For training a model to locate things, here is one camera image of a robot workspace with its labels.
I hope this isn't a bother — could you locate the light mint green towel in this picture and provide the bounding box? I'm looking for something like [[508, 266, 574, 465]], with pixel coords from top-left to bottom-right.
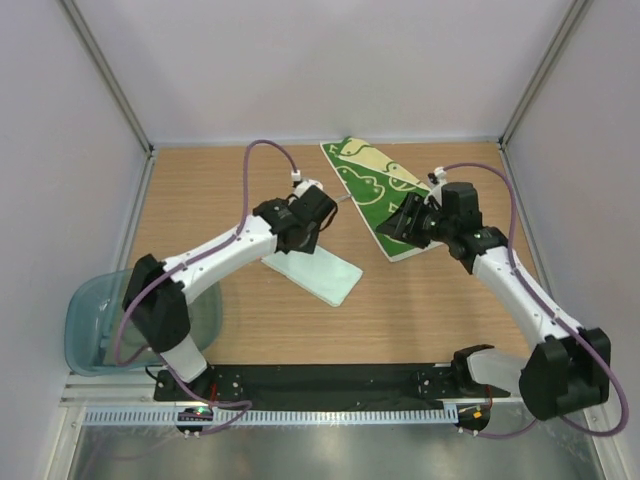
[[261, 247, 363, 307]]

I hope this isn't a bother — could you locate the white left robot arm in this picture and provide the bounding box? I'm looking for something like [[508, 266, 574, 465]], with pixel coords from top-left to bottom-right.
[[121, 187, 336, 400]]

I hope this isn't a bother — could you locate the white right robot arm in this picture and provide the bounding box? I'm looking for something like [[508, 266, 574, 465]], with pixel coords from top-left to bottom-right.
[[376, 182, 611, 420]]

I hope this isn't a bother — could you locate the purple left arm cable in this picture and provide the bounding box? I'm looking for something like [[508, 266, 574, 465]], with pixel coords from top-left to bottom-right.
[[112, 139, 306, 440]]

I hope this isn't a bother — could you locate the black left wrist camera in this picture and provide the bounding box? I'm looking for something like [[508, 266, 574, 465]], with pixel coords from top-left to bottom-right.
[[290, 179, 338, 232]]

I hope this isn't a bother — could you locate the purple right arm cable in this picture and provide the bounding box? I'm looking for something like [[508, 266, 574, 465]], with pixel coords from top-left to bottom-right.
[[427, 163, 629, 442]]

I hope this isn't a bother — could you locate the clear blue plastic bin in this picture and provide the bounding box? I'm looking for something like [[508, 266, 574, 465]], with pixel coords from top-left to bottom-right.
[[64, 269, 223, 377]]

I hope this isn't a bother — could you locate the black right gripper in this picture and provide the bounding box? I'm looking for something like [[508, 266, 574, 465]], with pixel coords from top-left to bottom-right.
[[377, 192, 455, 250]]

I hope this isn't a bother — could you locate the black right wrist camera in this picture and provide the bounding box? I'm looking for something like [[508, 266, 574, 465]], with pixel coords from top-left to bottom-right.
[[441, 182, 483, 233]]

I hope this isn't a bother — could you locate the white slotted cable duct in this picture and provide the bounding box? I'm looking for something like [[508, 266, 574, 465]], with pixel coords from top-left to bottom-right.
[[82, 404, 458, 427]]

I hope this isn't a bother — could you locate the green frog pattern towel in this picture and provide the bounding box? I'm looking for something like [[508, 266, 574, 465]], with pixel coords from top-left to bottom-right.
[[320, 137, 430, 262]]

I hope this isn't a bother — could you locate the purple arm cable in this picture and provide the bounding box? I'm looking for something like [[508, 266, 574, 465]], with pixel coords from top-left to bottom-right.
[[112, 139, 306, 440], [427, 163, 629, 442]]

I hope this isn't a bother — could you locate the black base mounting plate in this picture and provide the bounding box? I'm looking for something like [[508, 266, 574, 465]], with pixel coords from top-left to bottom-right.
[[153, 362, 511, 409]]

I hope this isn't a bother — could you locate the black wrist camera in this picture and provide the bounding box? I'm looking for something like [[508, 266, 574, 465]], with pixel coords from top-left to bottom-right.
[[441, 182, 483, 233], [290, 179, 338, 232]]

